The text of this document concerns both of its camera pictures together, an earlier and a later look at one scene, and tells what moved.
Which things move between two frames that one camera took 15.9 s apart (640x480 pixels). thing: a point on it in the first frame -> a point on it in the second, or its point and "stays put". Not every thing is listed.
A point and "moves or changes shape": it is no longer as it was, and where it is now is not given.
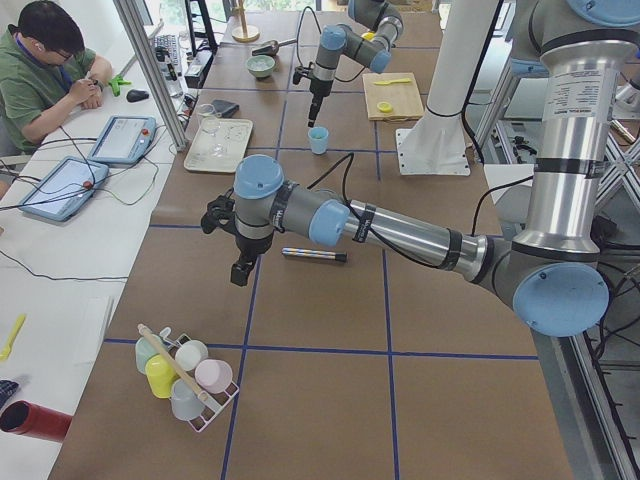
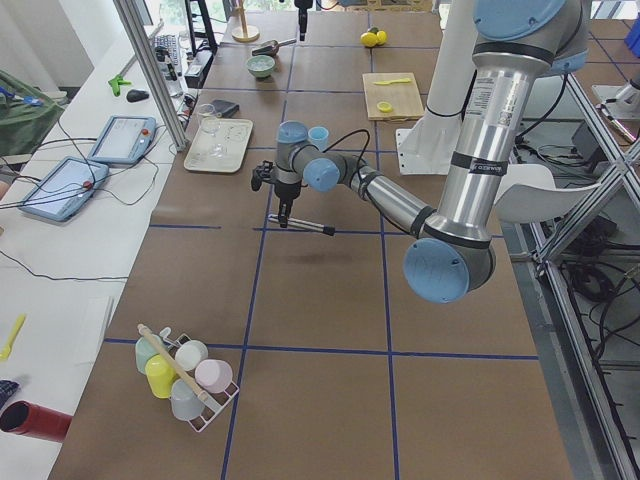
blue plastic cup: (318, 139) stays put
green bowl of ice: (260, 65) stays put
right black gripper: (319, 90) -> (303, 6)
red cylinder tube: (26, 418) stays put
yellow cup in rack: (161, 376) stays put
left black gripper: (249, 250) -> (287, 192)
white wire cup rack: (200, 389) stays put
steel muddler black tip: (315, 253) moves or changes shape
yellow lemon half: (384, 106) stays put
